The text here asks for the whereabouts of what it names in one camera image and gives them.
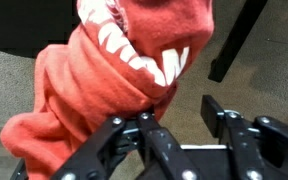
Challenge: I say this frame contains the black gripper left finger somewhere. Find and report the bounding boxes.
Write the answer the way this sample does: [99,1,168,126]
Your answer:
[51,112,202,180]

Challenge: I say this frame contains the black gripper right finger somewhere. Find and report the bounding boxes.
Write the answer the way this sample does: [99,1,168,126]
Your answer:
[201,95,288,180]

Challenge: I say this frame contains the red clothing with white print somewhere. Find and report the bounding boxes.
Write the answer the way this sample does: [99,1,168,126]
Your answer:
[0,0,214,180]

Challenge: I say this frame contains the black metal chair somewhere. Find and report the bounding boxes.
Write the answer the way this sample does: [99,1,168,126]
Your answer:
[0,0,269,84]

